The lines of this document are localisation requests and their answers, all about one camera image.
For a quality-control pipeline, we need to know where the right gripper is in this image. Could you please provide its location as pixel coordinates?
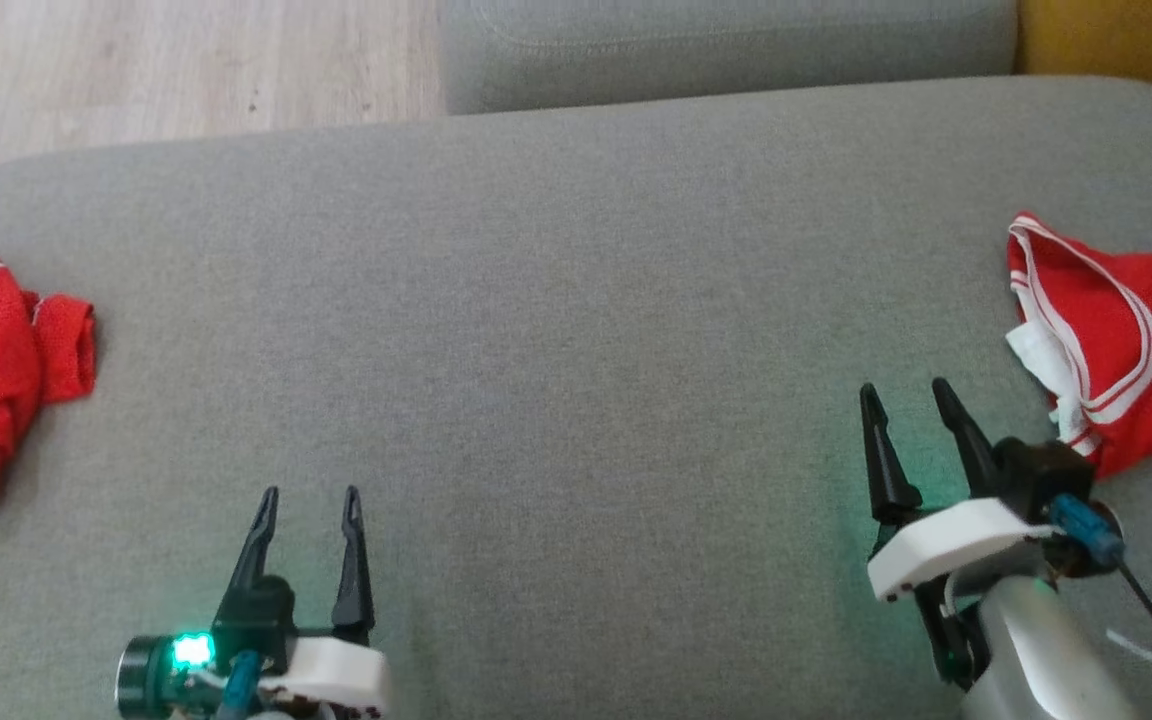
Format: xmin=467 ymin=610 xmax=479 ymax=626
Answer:
xmin=859 ymin=377 xmax=1098 ymax=692

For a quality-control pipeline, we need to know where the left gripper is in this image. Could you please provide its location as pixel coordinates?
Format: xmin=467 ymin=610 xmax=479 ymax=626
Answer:
xmin=116 ymin=486 xmax=392 ymax=720

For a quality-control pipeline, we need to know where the white zip tie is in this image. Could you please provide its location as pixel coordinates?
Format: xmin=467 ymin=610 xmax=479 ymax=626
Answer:
xmin=1106 ymin=627 xmax=1152 ymax=668

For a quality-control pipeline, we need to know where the large grey sofa seat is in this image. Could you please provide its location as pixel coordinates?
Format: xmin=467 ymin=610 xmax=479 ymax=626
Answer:
xmin=0 ymin=75 xmax=1152 ymax=720

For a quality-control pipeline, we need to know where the small grey sofa seat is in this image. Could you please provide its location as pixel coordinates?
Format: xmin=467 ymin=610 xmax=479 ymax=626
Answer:
xmin=439 ymin=0 xmax=1020 ymax=116

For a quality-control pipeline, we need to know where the wide yellow sofa back cushion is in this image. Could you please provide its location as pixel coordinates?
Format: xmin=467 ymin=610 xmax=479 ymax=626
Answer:
xmin=1016 ymin=0 xmax=1152 ymax=116

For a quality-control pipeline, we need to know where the left arm cable blue plug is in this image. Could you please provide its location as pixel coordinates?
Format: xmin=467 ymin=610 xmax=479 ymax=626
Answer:
xmin=219 ymin=650 xmax=262 ymax=720

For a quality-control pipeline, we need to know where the arm cable blue plug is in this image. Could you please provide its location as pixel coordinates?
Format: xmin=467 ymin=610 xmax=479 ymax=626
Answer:
xmin=1049 ymin=493 xmax=1152 ymax=720
xmin=219 ymin=650 xmax=262 ymax=720

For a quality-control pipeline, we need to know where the right arm cable blue plug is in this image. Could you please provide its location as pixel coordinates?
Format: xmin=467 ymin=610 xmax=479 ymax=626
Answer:
xmin=1049 ymin=493 xmax=1152 ymax=720

